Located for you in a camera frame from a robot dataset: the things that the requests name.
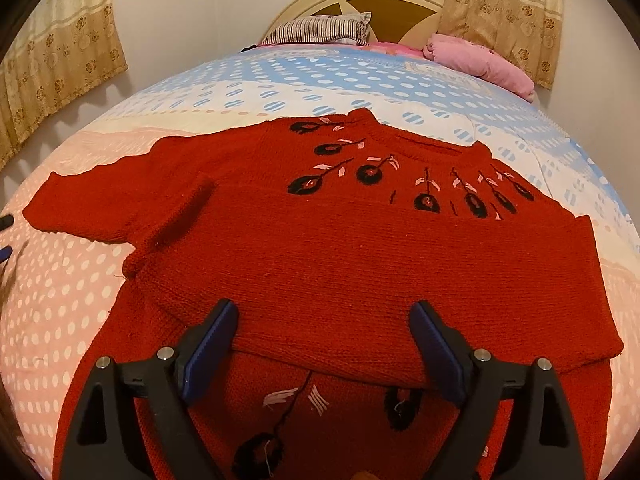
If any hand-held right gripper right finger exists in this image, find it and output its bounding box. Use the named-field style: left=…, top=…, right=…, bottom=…
left=408, top=301, right=587, bottom=480

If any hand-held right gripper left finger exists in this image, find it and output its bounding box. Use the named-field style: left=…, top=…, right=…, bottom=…
left=52, top=299, right=240, bottom=480

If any red flowered knit garment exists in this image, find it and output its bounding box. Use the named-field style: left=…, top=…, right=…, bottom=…
left=52, top=280, right=618, bottom=480

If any red flowered knit sweater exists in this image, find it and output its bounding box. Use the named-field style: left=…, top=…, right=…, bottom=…
left=22, top=108, right=626, bottom=376

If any dotted pastel bedspread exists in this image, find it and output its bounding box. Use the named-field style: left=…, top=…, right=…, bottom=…
left=0, top=42, right=640, bottom=480

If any beige flowered curtain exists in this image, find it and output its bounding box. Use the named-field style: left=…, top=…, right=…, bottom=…
left=0, top=0, right=129, bottom=171
left=335, top=0, right=569, bottom=92

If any pink patterned pillow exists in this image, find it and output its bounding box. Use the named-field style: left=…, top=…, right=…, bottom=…
left=369, top=41, right=427, bottom=59

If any striped pillow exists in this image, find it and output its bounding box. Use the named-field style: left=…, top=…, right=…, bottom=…
left=260, top=12, right=373, bottom=47

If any cream wooden headboard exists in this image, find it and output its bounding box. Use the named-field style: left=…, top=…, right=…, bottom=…
left=257, top=0, right=451, bottom=51

